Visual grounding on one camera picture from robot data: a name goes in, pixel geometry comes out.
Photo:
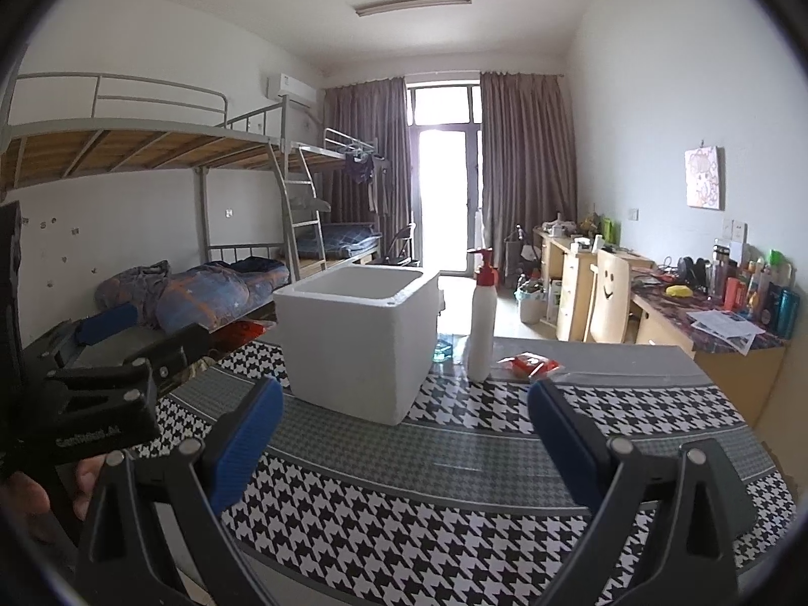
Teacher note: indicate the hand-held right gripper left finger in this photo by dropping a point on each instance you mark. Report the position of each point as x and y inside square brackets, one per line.
[246, 448]

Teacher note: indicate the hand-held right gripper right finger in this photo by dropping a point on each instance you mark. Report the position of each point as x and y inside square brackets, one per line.
[565, 448]

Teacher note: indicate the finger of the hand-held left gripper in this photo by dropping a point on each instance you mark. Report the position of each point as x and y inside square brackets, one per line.
[107, 322]
[177, 347]

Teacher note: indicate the white foam box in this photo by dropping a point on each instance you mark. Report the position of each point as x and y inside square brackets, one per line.
[353, 353]

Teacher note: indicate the person's left hand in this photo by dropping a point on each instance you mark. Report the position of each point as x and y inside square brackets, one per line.
[87, 486]

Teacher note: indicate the blue patterned quilt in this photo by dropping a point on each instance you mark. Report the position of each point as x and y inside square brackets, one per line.
[202, 296]

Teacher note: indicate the houndstooth tablecloth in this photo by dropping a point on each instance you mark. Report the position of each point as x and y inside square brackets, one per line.
[480, 454]

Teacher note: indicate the red snack packet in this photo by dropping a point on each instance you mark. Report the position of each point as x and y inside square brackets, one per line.
[527, 366]

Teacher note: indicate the white pump bottle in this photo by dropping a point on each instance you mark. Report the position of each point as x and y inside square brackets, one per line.
[481, 334]

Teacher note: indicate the white trash bin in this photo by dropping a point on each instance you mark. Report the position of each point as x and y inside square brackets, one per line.
[530, 306]

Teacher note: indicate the blue glass item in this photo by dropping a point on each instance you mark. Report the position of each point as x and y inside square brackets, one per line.
[443, 352]

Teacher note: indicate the wooden smiley chair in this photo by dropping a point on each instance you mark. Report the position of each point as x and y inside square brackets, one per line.
[607, 296]

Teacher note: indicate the wooden desk with drawers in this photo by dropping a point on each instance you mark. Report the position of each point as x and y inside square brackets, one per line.
[568, 290]

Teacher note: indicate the wooden desk with patterned cover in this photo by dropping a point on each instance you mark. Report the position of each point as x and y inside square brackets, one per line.
[726, 379]

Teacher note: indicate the large metal bunk bed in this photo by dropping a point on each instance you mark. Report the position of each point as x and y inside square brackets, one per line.
[126, 145]

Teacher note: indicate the yellow desk item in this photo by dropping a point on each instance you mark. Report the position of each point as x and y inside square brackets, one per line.
[679, 291]

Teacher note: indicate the small metal bunk bed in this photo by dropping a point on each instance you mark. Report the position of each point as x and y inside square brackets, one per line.
[341, 240]

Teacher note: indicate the printed papers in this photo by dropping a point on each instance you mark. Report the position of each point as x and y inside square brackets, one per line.
[723, 328]

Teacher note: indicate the black trolley bag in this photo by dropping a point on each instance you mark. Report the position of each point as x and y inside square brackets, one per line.
[521, 252]

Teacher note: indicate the black round device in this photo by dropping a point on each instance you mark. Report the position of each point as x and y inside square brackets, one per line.
[691, 271]

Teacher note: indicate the black folding chair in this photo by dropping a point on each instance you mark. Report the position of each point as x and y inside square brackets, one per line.
[401, 243]

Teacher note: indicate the row of toiletry bottles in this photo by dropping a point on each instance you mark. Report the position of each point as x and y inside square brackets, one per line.
[757, 290]

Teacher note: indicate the dark hanging clothes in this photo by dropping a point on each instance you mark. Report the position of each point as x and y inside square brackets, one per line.
[361, 167]

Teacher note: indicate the glass balcony door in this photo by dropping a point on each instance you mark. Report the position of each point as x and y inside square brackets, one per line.
[470, 202]

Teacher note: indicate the white air conditioner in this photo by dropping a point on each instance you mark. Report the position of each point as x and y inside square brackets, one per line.
[290, 89]

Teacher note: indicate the brown curtain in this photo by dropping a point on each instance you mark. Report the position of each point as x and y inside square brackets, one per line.
[527, 164]
[366, 139]

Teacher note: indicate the ceiling tube light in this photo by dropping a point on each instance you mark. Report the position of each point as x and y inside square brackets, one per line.
[413, 5]

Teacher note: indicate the white wall outlet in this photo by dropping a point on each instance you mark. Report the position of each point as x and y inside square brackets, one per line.
[734, 231]

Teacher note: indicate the cartoon wall picture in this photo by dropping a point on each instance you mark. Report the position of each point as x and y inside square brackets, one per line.
[704, 177]

